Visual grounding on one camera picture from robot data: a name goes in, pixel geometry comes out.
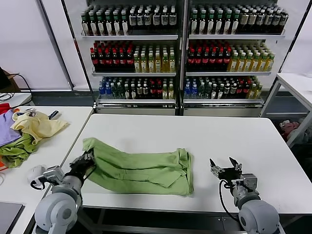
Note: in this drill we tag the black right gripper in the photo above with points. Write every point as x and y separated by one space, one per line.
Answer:
230 174

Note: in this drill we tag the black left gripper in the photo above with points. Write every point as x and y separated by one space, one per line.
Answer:
81 168

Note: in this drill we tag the light green shirt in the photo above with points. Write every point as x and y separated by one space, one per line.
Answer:
146 170

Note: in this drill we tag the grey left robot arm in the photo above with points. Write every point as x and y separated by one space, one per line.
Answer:
58 212

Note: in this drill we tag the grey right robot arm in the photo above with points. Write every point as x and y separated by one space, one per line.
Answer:
258 214

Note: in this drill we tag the pink clothes pile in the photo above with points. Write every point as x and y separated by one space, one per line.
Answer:
290 125

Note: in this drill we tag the blue white striped item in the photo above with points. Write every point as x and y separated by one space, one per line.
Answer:
54 114

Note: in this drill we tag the grey computer mouse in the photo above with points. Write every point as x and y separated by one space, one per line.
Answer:
35 170

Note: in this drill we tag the pale yellow shirt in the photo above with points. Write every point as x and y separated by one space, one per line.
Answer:
41 126

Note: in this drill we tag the small blue water bottle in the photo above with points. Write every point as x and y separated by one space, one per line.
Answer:
108 91
194 91
101 91
187 91

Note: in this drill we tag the small clear green bottle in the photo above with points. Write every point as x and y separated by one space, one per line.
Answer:
114 91
201 91
120 91
208 91

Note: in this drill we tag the white printed cloth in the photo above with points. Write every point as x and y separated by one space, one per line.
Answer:
30 113

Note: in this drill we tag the green crumpled cloth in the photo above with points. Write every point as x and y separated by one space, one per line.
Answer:
14 151

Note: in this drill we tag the small dark drink bottle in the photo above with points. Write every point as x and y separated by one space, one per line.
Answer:
221 92
214 92
145 92
139 92
133 92
227 92
126 92
234 92

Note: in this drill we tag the small red cap cola bottle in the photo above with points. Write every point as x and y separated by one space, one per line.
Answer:
240 92
246 92
159 92
152 92

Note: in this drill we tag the purple cloth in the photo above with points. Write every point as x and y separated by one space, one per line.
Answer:
6 131

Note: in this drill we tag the orange item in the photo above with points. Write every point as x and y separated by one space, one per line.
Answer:
2 165

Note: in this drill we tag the red cloth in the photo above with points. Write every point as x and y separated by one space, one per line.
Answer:
4 108

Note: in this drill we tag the grey laptop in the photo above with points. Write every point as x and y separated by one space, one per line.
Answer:
9 217

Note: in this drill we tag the white side table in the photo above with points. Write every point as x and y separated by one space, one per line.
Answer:
292 82

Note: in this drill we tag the cardboard box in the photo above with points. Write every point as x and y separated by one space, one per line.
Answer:
7 79

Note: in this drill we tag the grey drinks display shelf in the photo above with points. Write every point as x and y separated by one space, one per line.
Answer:
136 37
231 36

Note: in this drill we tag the green cap dark tea bottle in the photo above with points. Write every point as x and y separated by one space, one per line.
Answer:
101 26
125 26
202 25
117 26
219 25
194 25
93 26
235 25
211 25
109 26
85 26
228 25

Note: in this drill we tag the dark bottle white square label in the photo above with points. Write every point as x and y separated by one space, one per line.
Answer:
164 20
172 20
140 20
156 20
132 20
147 20

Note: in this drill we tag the dark bottle beige label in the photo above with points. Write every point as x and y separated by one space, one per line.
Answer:
252 20
260 20
268 20
244 20
277 20
284 20

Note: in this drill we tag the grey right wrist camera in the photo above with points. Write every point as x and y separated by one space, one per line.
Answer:
249 181

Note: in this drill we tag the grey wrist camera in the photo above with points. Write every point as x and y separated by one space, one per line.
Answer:
249 181
52 174

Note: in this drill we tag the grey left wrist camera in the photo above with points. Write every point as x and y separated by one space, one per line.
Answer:
52 174

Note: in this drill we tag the dark diagonal frame pole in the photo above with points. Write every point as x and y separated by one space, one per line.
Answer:
57 48

